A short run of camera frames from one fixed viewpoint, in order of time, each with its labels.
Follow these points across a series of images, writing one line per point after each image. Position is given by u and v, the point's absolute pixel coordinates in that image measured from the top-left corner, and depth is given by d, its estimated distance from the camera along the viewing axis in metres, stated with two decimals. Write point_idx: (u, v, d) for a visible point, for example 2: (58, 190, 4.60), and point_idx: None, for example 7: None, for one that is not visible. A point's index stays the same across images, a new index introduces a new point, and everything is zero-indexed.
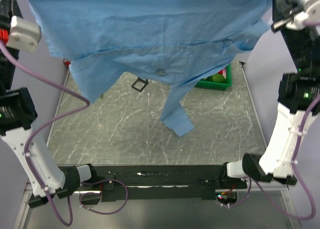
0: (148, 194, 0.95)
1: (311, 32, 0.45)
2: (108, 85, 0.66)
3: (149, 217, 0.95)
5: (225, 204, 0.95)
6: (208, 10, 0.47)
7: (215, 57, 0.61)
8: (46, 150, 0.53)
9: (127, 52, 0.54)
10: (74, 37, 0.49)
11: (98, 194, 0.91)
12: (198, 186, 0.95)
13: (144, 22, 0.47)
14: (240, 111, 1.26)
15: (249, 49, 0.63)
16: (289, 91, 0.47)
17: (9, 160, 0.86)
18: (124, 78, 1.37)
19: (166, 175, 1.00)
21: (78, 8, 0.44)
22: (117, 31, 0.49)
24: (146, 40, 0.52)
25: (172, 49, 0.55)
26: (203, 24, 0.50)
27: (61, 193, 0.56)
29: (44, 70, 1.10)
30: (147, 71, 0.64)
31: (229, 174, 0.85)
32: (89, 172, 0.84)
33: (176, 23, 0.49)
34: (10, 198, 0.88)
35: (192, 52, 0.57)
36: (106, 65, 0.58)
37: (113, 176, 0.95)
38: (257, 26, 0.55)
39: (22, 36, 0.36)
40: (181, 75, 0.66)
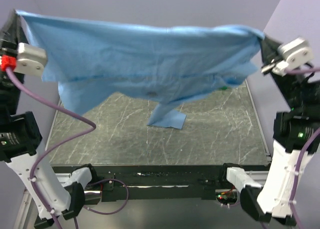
0: (147, 195, 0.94)
1: (298, 75, 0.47)
2: (98, 102, 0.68)
3: (150, 217, 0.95)
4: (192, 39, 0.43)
5: (225, 204, 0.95)
6: (204, 49, 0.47)
7: (205, 87, 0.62)
8: (51, 174, 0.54)
9: (121, 80, 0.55)
10: (71, 63, 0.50)
11: (98, 194, 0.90)
12: (198, 186, 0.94)
13: (139, 57, 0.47)
14: (240, 111, 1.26)
15: (236, 83, 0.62)
16: (284, 130, 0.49)
17: None
18: None
19: (166, 175, 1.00)
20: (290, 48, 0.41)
21: (76, 40, 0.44)
22: (113, 62, 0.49)
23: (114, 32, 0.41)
24: (140, 71, 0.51)
25: (165, 79, 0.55)
26: (198, 60, 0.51)
27: (67, 214, 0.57)
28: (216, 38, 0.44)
29: None
30: (140, 93, 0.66)
31: (228, 177, 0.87)
32: (89, 174, 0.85)
33: (171, 60, 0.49)
34: (10, 198, 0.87)
35: (183, 82, 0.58)
36: (98, 88, 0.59)
37: (113, 175, 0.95)
38: (245, 66, 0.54)
39: (29, 61, 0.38)
40: (171, 97, 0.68)
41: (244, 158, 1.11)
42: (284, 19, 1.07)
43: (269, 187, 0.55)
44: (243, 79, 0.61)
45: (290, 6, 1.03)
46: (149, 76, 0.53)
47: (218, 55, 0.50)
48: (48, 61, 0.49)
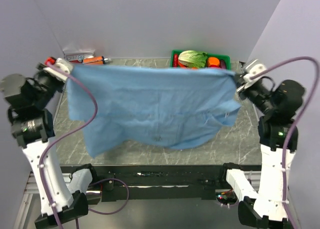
0: (148, 194, 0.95)
1: (262, 88, 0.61)
2: (114, 141, 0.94)
3: (150, 217, 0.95)
4: (185, 78, 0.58)
5: (225, 204, 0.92)
6: (197, 89, 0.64)
7: (199, 125, 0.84)
8: (58, 167, 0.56)
9: (133, 119, 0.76)
10: (97, 107, 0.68)
11: (99, 194, 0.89)
12: (198, 186, 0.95)
13: (147, 95, 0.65)
14: (240, 111, 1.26)
15: (227, 122, 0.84)
16: (266, 132, 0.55)
17: (8, 160, 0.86)
18: None
19: (166, 175, 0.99)
20: (249, 64, 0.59)
21: (100, 91, 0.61)
22: (128, 101, 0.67)
23: (128, 77, 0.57)
24: (148, 110, 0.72)
25: (167, 118, 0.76)
26: (192, 102, 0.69)
27: (69, 210, 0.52)
28: (204, 86, 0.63)
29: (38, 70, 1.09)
30: (147, 135, 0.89)
31: (227, 178, 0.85)
32: (89, 176, 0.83)
33: (171, 97, 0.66)
34: (10, 198, 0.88)
35: (181, 121, 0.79)
36: (115, 128, 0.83)
37: (113, 175, 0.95)
38: (232, 107, 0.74)
39: (62, 64, 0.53)
40: (172, 138, 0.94)
41: (244, 158, 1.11)
42: (280, 17, 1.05)
43: (263, 190, 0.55)
44: (231, 120, 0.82)
45: (285, 4, 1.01)
46: (155, 116, 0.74)
47: (206, 94, 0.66)
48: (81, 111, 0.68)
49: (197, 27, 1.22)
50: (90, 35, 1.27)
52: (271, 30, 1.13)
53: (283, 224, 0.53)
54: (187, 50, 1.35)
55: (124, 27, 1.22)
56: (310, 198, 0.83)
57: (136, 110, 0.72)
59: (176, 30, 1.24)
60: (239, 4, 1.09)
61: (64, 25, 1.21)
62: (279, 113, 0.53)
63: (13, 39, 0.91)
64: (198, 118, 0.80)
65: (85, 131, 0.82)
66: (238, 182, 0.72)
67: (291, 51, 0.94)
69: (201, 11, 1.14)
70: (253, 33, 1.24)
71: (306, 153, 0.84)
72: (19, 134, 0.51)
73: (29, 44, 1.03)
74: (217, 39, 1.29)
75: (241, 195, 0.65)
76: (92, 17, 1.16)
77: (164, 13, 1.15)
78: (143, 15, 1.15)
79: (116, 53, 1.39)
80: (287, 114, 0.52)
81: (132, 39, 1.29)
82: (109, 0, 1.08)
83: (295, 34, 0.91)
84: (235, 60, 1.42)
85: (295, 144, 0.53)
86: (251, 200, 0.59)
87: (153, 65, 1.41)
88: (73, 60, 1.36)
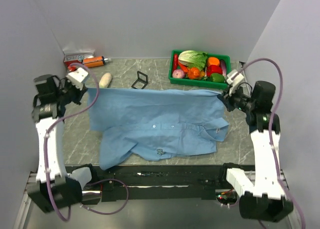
0: (148, 195, 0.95)
1: (240, 90, 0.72)
2: (119, 158, 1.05)
3: (150, 217, 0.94)
4: (179, 100, 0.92)
5: (225, 204, 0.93)
6: (189, 106, 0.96)
7: (193, 138, 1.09)
8: (60, 143, 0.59)
9: (139, 130, 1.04)
10: (113, 119, 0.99)
11: (99, 194, 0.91)
12: (198, 186, 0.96)
13: (152, 110, 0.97)
14: (240, 111, 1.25)
15: (216, 135, 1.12)
16: (253, 121, 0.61)
17: (8, 160, 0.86)
18: (124, 77, 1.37)
19: (166, 175, 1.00)
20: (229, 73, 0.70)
21: (119, 109, 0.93)
22: (137, 115, 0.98)
23: (141, 98, 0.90)
24: (151, 121, 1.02)
25: (167, 128, 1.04)
26: (185, 114, 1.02)
27: (60, 179, 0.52)
28: (191, 105, 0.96)
29: (38, 70, 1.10)
30: (152, 149, 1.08)
31: (227, 178, 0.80)
32: (89, 174, 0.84)
33: (169, 111, 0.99)
34: (10, 198, 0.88)
35: (178, 131, 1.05)
36: (123, 140, 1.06)
37: (113, 176, 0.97)
38: (218, 120, 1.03)
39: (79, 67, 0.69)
40: (173, 153, 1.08)
41: (244, 158, 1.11)
42: (280, 18, 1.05)
43: (258, 171, 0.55)
44: (220, 134, 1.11)
45: (285, 4, 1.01)
46: (160, 126, 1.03)
47: (195, 109, 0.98)
48: (102, 123, 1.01)
49: (196, 27, 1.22)
50: (90, 35, 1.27)
52: (271, 31, 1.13)
53: (283, 203, 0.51)
54: (187, 50, 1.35)
55: (124, 27, 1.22)
56: (310, 198, 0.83)
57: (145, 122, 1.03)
59: (176, 30, 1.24)
60: (239, 5, 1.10)
61: (64, 25, 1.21)
62: (258, 103, 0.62)
63: (13, 39, 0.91)
64: (192, 131, 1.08)
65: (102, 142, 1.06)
66: (239, 179, 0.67)
67: (291, 52, 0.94)
69: (200, 12, 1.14)
70: (253, 33, 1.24)
71: (308, 153, 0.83)
72: (36, 113, 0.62)
73: (29, 44, 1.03)
74: (216, 39, 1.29)
75: (241, 191, 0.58)
76: (92, 17, 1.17)
77: (164, 14, 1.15)
78: (143, 15, 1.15)
79: (116, 53, 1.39)
80: (266, 103, 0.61)
81: (132, 39, 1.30)
82: (109, 1, 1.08)
83: (295, 34, 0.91)
84: (235, 60, 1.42)
85: (278, 126, 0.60)
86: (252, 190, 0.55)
87: (153, 65, 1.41)
88: (73, 60, 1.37)
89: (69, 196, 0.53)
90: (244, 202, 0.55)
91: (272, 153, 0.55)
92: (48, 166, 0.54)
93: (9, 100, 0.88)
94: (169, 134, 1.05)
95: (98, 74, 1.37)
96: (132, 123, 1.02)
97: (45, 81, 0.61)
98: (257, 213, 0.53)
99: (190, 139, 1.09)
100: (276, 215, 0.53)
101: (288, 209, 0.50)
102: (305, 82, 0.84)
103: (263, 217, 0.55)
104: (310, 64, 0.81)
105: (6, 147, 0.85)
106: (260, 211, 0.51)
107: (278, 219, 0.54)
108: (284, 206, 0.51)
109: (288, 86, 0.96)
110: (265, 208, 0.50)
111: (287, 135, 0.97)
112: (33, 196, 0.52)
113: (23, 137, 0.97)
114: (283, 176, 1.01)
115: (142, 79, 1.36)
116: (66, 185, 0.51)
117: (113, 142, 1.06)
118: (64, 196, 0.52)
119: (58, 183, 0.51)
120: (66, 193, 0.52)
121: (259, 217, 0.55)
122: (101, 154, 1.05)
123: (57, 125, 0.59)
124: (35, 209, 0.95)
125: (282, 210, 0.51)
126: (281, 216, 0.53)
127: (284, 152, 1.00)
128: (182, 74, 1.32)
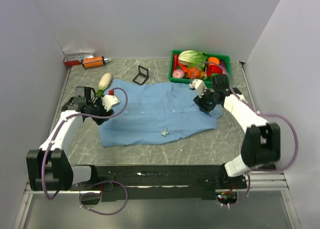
0: (148, 194, 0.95)
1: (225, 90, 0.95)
2: (119, 139, 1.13)
3: (149, 218, 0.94)
4: (173, 91, 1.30)
5: (225, 204, 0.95)
6: (182, 94, 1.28)
7: (195, 119, 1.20)
8: (69, 133, 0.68)
9: (143, 115, 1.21)
10: (121, 105, 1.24)
11: (98, 194, 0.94)
12: (198, 186, 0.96)
13: (152, 97, 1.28)
14: None
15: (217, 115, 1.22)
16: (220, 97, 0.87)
17: (7, 159, 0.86)
18: (124, 78, 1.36)
19: (166, 175, 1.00)
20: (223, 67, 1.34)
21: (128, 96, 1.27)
22: (141, 101, 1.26)
23: (145, 89, 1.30)
24: (154, 106, 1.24)
25: (169, 112, 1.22)
26: (182, 108, 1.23)
27: (57, 150, 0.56)
28: (182, 91, 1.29)
29: (37, 69, 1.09)
30: (157, 132, 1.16)
31: (230, 174, 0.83)
32: (88, 174, 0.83)
33: (168, 96, 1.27)
34: (9, 197, 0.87)
35: (178, 114, 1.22)
36: (125, 124, 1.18)
37: (113, 176, 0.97)
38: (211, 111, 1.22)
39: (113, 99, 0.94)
40: (177, 133, 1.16)
41: None
42: (280, 17, 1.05)
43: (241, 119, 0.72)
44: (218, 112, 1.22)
45: (285, 4, 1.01)
46: (161, 110, 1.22)
47: (186, 95, 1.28)
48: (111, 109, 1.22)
49: (196, 27, 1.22)
50: (90, 35, 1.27)
52: (271, 30, 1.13)
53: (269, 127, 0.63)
54: (187, 50, 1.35)
55: (123, 27, 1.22)
56: (311, 198, 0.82)
57: (149, 108, 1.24)
59: (176, 30, 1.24)
60: (239, 4, 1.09)
61: (64, 25, 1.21)
62: (218, 85, 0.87)
63: (12, 38, 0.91)
64: (193, 117, 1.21)
65: (105, 125, 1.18)
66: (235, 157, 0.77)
67: (291, 52, 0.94)
69: (201, 11, 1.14)
70: (253, 33, 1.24)
71: (309, 153, 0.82)
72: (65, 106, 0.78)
73: (29, 44, 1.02)
74: (217, 39, 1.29)
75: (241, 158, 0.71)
76: (92, 17, 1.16)
77: (164, 13, 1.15)
78: (143, 14, 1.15)
79: (116, 53, 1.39)
80: (223, 84, 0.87)
81: (132, 39, 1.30)
82: (109, 0, 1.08)
83: (295, 34, 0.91)
84: (235, 60, 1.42)
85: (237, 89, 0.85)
86: (245, 139, 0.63)
87: (153, 65, 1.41)
88: (73, 60, 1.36)
89: (59, 174, 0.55)
90: (245, 148, 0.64)
91: (243, 103, 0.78)
92: (54, 139, 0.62)
93: (9, 100, 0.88)
94: (171, 116, 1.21)
95: (98, 74, 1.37)
96: (137, 109, 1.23)
97: (83, 88, 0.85)
98: (258, 145, 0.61)
99: (191, 119, 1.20)
100: (273, 140, 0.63)
101: (276, 127, 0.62)
102: (305, 82, 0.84)
103: (268, 153, 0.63)
104: (310, 63, 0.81)
105: (6, 146, 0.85)
106: (258, 141, 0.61)
107: (278, 146, 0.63)
108: (272, 126, 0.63)
109: (288, 85, 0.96)
110: (259, 134, 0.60)
111: (288, 135, 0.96)
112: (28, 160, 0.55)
113: (24, 137, 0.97)
114: (283, 175, 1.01)
115: (142, 78, 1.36)
116: (61, 159, 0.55)
117: (113, 129, 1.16)
118: (54, 172, 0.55)
119: (54, 156, 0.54)
120: (57, 168, 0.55)
121: (264, 155, 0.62)
122: (104, 136, 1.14)
123: (77, 118, 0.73)
124: (34, 209, 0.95)
125: (273, 130, 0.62)
126: (278, 139, 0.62)
127: (285, 152, 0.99)
128: (182, 74, 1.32)
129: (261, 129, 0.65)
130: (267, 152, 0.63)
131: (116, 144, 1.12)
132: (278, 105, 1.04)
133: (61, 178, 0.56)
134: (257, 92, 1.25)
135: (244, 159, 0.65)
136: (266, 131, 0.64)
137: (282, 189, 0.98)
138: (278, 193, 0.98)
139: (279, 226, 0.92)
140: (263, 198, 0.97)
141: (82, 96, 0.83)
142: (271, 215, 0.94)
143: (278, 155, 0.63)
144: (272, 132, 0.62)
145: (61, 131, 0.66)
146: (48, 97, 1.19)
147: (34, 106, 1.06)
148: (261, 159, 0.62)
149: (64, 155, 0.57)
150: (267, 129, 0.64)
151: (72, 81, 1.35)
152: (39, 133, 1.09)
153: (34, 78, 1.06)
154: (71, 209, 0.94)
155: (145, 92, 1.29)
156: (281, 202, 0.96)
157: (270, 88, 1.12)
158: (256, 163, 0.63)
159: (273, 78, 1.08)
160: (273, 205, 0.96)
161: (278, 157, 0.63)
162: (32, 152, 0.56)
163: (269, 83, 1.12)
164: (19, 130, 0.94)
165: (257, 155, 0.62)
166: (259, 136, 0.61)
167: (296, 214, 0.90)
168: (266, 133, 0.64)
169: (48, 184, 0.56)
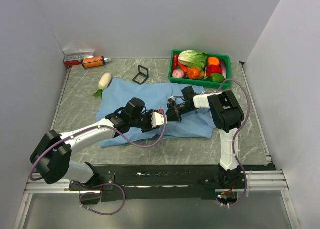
0: (148, 194, 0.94)
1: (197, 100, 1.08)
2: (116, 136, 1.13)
3: (149, 217, 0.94)
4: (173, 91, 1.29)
5: (225, 204, 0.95)
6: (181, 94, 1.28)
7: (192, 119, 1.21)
8: (91, 140, 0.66)
9: None
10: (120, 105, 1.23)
11: (98, 194, 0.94)
12: (198, 186, 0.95)
13: (152, 96, 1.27)
14: None
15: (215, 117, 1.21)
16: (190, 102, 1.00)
17: (6, 159, 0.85)
18: (124, 78, 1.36)
19: (166, 175, 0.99)
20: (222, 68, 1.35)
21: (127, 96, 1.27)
22: None
23: (144, 87, 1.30)
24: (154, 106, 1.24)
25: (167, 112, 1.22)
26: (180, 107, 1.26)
27: (67, 147, 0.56)
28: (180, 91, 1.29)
29: (37, 67, 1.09)
30: None
31: (226, 166, 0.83)
32: (87, 175, 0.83)
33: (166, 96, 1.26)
34: (9, 197, 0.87)
35: None
36: None
37: (113, 177, 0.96)
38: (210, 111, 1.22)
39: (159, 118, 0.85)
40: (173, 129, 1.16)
41: (244, 158, 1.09)
42: (280, 17, 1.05)
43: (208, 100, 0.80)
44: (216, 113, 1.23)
45: (285, 5, 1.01)
46: None
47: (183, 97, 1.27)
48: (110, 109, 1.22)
49: (197, 27, 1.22)
50: (90, 35, 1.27)
52: (271, 30, 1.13)
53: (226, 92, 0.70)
54: (187, 50, 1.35)
55: (123, 27, 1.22)
56: (310, 197, 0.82)
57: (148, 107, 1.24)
59: (176, 30, 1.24)
60: (240, 4, 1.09)
61: (64, 25, 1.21)
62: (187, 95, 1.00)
63: (12, 38, 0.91)
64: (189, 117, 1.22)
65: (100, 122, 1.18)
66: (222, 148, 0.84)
67: (290, 52, 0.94)
69: (201, 11, 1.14)
70: (253, 33, 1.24)
71: (309, 152, 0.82)
72: (110, 116, 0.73)
73: (29, 44, 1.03)
74: (217, 39, 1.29)
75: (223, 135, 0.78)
76: (92, 17, 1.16)
77: (164, 14, 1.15)
78: (143, 15, 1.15)
79: (116, 53, 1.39)
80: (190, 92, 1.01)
81: (132, 40, 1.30)
82: (109, 1, 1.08)
83: (295, 34, 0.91)
84: (235, 60, 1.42)
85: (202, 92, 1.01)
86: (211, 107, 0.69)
87: (153, 65, 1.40)
88: (73, 60, 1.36)
89: (52, 166, 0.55)
90: (214, 116, 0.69)
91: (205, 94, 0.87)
92: (75, 135, 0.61)
93: (9, 101, 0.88)
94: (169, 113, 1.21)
95: (98, 74, 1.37)
96: None
97: (133, 106, 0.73)
98: (219, 107, 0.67)
99: (188, 122, 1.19)
100: (232, 101, 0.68)
101: (229, 91, 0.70)
102: (305, 82, 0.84)
103: (231, 113, 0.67)
104: (310, 63, 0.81)
105: (5, 147, 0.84)
106: (219, 104, 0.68)
107: (238, 103, 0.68)
108: (226, 91, 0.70)
109: (287, 85, 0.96)
110: (216, 98, 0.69)
111: (289, 136, 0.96)
112: (46, 134, 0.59)
113: (23, 137, 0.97)
114: (283, 175, 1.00)
115: (142, 78, 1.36)
116: (62, 157, 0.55)
117: None
118: (51, 163, 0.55)
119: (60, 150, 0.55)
120: (54, 160, 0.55)
121: (230, 114, 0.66)
122: None
123: (111, 129, 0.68)
124: (34, 209, 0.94)
125: (227, 94, 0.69)
126: (234, 98, 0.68)
127: (286, 153, 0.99)
128: (182, 74, 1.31)
129: (220, 99, 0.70)
130: (231, 113, 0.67)
131: (113, 143, 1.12)
132: (279, 105, 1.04)
133: (50, 171, 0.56)
134: (257, 92, 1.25)
135: (218, 126, 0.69)
136: (226, 99, 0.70)
137: (282, 189, 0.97)
138: (278, 193, 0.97)
139: (278, 226, 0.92)
140: (262, 198, 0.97)
141: (130, 113, 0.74)
142: (270, 215, 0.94)
143: (242, 113, 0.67)
144: (227, 95, 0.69)
145: (87, 134, 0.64)
146: (48, 96, 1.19)
147: (34, 106, 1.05)
148: (229, 119, 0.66)
149: (69, 157, 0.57)
150: (224, 97, 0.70)
151: (72, 81, 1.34)
152: (39, 133, 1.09)
153: (34, 78, 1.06)
154: (72, 208, 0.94)
155: (145, 92, 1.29)
156: (281, 202, 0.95)
157: (270, 88, 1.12)
158: (227, 125, 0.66)
159: (273, 77, 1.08)
160: (272, 205, 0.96)
161: (242, 114, 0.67)
162: (53, 133, 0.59)
163: (269, 82, 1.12)
164: (18, 130, 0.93)
165: (224, 116, 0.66)
166: (218, 101, 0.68)
167: (296, 214, 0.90)
168: (225, 101, 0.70)
169: (39, 166, 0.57)
